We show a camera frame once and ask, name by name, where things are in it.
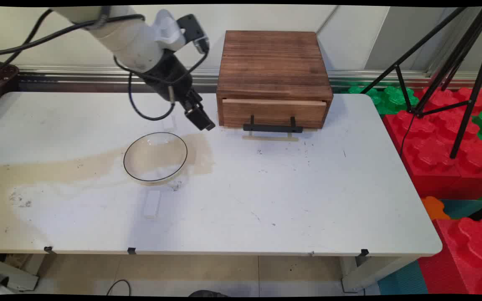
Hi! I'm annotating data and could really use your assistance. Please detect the teal foam floor mat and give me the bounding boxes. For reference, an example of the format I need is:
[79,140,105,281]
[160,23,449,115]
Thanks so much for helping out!
[377,260,429,296]

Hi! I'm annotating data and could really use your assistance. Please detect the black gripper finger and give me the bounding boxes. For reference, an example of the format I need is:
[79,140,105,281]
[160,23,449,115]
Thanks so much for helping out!
[184,103,216,131]
[188,89,205,107]

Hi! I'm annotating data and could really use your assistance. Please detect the large white rectangular block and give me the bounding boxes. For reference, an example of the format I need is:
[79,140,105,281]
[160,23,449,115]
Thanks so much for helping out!
[144,190,162,219]

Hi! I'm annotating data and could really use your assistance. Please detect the black tripod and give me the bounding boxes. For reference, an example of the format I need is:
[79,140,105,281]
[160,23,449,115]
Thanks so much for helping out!
[360,6,482,160]

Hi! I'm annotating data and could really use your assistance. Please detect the big red foam block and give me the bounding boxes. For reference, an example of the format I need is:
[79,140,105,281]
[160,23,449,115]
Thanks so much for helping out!
[382,87,482,200]

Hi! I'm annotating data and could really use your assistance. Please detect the wooden drawer with black handle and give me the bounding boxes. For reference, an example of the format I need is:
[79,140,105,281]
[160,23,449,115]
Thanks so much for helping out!
[222,98,328,134]

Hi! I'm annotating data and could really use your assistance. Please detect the white bowl with black rim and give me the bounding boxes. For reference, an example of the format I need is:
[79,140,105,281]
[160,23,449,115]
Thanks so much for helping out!
[123,132,188,183]

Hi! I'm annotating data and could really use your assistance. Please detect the black camera cable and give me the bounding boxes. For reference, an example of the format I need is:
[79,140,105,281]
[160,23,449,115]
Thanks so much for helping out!
[0,14,210,122]

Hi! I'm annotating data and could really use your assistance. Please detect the teal foam block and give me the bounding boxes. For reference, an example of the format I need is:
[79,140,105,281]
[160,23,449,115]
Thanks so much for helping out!
[439,199,482,220]

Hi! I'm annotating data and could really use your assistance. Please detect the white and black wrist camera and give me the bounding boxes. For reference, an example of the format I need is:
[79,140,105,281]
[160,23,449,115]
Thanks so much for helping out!
[152,9,210,54]

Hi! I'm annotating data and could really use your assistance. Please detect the white table leg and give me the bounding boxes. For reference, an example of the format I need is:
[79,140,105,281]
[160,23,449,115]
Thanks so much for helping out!
[341,255,418,293]
[0,254,46,292]

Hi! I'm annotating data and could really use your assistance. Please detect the black floor cable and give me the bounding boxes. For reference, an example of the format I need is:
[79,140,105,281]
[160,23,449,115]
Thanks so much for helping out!
[106,279,132,296]

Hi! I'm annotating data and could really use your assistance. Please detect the brown wooden drawer cabinet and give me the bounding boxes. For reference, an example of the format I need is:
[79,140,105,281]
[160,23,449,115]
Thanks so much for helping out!
[217,30,334,129]

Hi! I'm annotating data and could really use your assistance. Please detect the thin black tripod cable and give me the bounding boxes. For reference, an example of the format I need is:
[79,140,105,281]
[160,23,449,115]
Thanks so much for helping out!
[399,112,417,156]

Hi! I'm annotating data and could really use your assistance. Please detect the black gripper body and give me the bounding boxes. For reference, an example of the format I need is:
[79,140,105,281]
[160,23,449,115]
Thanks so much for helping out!
[142,51,203,111]

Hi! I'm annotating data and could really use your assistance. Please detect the orange foam block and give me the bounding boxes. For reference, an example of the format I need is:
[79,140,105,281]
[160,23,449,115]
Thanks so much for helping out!
[421,196,451,221]

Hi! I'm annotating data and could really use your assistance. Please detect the aluminium wall rail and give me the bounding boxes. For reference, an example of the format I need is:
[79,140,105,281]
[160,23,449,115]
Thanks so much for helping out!
[17,65,482,82]

